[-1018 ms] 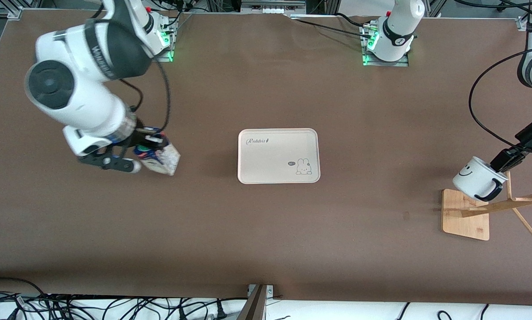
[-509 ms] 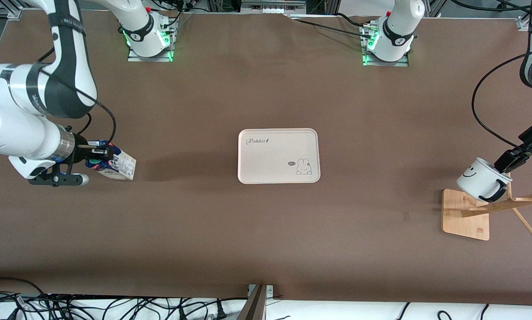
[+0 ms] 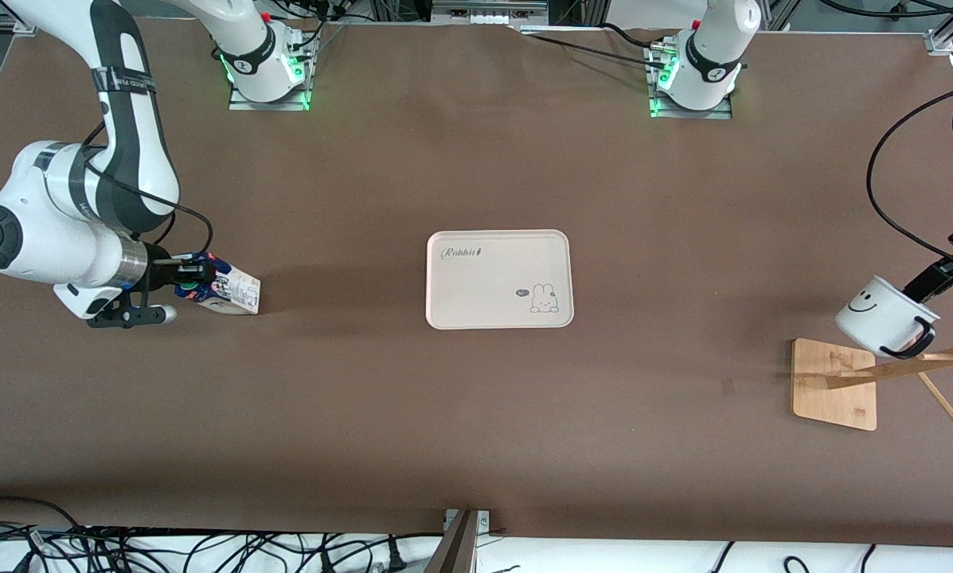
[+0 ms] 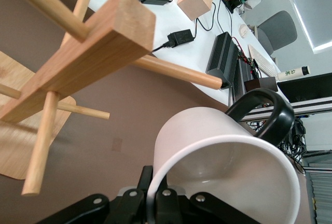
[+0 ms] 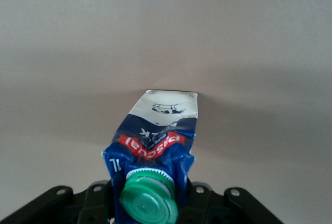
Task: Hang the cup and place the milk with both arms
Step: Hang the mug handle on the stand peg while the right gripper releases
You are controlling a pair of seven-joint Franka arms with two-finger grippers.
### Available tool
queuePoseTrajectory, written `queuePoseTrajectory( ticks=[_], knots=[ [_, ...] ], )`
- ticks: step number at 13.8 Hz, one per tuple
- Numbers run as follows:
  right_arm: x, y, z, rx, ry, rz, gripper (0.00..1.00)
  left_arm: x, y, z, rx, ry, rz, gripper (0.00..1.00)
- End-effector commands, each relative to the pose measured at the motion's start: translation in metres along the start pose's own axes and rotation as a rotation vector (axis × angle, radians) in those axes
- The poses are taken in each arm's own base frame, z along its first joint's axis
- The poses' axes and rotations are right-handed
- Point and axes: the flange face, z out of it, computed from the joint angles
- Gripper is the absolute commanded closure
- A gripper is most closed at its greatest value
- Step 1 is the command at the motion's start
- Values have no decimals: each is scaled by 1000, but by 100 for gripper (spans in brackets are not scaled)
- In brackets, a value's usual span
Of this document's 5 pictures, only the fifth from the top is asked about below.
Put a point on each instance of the brown table cover sheet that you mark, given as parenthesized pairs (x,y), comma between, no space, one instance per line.
(77,53)

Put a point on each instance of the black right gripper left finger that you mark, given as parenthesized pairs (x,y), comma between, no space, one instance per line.
(64,206)

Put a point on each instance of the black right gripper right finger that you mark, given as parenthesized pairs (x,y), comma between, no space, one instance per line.
(228,208)

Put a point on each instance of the blue white milk carton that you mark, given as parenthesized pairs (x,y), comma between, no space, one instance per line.
(160,110)

